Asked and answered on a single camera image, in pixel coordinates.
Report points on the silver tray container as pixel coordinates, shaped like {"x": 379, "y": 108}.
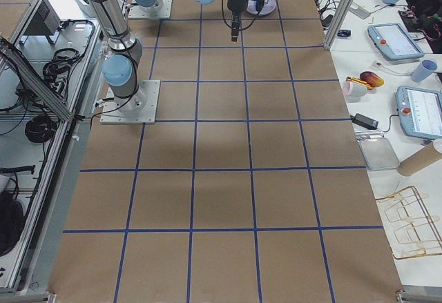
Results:
{"x": 378, "y": 154}

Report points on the pink paper cup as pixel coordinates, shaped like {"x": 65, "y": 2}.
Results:
{"x": 353, "y": 92}

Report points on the teach pendant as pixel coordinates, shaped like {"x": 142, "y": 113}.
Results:
{"x": 419, "y": 111}
{"x": 394, "y": 41}

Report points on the cardboard tube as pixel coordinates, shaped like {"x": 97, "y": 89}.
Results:
{"x": 426, "y": 156}

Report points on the amber glossy object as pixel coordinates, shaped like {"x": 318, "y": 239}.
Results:
{"x": 368, "y": 79}

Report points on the teach pendant far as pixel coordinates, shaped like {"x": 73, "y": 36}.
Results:
{"x": 394, "y": 41}

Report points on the black power adapter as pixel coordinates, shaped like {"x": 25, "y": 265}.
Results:
{"x": 364, "y": 121}

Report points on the lilac plate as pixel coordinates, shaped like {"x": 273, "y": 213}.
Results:
{"x": 268, "y": 7}

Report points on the teach pendant near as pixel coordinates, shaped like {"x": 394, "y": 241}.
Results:
{"x": 419, "y": 111}

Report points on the aluminium frame post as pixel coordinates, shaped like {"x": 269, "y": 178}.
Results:
{"x": 336, "y": 23}

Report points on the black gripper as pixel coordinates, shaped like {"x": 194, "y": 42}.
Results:
{"x": 235, "y": 3}

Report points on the gold wire rack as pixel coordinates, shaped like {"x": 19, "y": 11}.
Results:
{"x": 411, "y": 229}

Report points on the light blue plastic cup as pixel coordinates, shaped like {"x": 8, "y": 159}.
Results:
{"x": 424, "y": 70}

